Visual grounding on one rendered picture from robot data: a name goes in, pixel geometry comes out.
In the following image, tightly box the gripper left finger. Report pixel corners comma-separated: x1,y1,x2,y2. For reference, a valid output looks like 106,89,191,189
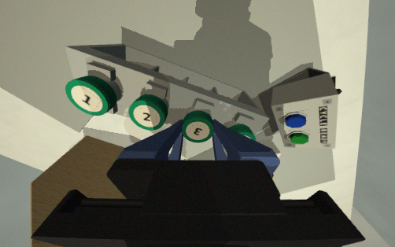
116,120,183,160

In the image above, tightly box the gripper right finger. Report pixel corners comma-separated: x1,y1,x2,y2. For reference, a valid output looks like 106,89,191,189
212,120,280,176

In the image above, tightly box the grey sloping control panel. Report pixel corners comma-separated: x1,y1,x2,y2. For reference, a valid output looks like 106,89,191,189
258,68,341,149

